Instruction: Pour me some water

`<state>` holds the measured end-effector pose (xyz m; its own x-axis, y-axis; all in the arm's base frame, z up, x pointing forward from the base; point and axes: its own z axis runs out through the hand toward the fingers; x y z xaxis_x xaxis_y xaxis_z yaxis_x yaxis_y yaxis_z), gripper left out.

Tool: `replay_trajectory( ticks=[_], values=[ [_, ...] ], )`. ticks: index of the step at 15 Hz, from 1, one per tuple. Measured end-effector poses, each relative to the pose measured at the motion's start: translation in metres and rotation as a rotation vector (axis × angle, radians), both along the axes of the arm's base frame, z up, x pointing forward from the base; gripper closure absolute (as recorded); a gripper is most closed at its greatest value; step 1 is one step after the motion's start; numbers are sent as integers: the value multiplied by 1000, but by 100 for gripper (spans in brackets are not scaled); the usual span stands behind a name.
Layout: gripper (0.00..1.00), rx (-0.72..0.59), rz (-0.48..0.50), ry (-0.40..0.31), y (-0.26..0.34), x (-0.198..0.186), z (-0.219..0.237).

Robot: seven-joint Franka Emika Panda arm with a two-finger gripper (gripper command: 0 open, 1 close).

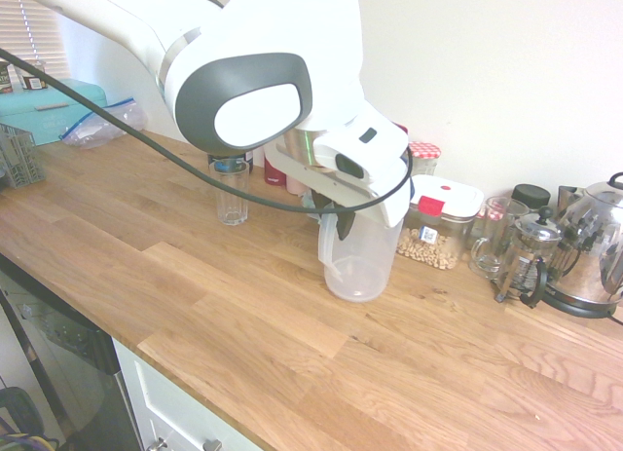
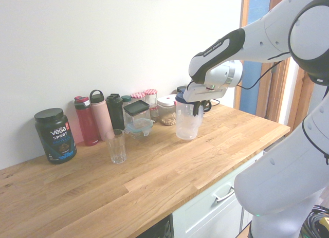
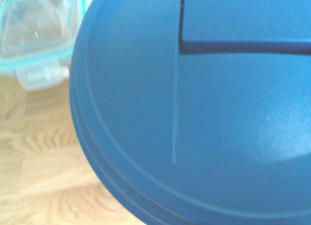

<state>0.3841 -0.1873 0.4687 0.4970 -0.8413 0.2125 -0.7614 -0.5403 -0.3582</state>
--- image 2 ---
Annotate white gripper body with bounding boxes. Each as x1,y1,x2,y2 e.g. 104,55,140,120
182,82,228,104

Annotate clear pitcher blue lid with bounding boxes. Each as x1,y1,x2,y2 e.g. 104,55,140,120
175,89,205,141

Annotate pink water bottle black lid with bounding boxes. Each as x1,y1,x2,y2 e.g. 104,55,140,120
89,89,114,141

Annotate red water bottle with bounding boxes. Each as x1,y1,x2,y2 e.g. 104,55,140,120
74,95,100,147

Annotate nut jar white lid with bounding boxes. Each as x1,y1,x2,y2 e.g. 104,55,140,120
157,96,178,126

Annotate small jar red lid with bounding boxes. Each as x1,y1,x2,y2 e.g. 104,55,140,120
149,105,160,122

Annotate tall jar gingham lid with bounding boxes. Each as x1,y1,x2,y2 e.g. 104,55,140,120
143,88,158,108

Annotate clear canister black lid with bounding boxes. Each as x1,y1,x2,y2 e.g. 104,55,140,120
123,99,152,129

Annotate short jar gingham lid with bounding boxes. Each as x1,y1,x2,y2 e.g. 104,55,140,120
130,91,147,104

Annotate clear container teal seal lid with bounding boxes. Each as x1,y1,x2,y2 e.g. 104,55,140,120
124,118,155,140

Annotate bottle dark green cap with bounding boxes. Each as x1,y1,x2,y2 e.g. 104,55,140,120
120,95,133,128

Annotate black shaker bottle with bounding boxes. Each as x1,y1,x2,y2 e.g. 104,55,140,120
105,93,125,131

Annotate clear drinking glass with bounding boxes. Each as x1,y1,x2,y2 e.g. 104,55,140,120
104,129,127,164

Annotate black appliance under counter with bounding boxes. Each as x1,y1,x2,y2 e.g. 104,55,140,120
140,214,174,238

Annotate black protein powder tub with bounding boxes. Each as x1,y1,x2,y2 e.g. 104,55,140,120
34,107,78,165

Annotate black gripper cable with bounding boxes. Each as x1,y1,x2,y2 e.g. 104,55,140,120
235,60,281,90

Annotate wooden door frame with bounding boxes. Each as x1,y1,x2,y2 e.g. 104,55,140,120
233,0,319,127

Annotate silver drawer handle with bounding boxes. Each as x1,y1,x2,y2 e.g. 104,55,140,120
212,186,236,203

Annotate coiled black cables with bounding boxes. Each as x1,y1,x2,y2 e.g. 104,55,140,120
300,204,329,238

